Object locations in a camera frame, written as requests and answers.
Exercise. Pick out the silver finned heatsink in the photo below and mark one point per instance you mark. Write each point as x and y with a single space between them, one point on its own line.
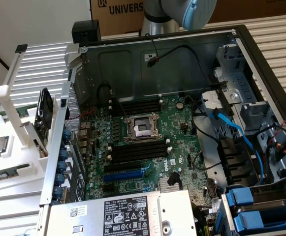
169 188

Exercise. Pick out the black graphics card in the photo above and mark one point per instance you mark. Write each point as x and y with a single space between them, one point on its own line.
43 110

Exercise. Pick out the grey metal disk bay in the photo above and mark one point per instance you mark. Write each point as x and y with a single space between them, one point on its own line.
238 98

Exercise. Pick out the round coin cell battery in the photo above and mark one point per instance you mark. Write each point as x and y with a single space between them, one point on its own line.
180 105

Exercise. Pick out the open grey PC case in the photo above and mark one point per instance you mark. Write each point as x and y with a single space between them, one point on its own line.
157 73

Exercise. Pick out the blue disk bay caddy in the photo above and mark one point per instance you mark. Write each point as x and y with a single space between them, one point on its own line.
258 209

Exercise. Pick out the black box bracket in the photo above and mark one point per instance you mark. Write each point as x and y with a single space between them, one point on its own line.
86 31

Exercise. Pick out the blue expansion slot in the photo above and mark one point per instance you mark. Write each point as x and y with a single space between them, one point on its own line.
123 175

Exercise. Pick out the black RAM slot bank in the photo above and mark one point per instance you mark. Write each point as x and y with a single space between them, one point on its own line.
136 105
139 151

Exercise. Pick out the brown Universal Robots cardboard box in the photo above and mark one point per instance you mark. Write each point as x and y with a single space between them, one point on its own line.
118 14

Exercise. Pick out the green RAM stick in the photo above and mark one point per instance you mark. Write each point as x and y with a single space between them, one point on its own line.
12 113
0 176

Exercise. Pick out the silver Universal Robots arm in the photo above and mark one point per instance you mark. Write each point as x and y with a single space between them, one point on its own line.
157 14

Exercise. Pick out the metal CPU socket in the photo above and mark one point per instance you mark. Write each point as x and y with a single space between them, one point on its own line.
142 127

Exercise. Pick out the white parts rack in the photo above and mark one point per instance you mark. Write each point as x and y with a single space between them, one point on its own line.
14 137

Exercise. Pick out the silver power supply unit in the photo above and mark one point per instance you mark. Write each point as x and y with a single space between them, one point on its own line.
118 214

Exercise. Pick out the green Dell motherboard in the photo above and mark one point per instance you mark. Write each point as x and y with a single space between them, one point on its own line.
155 147

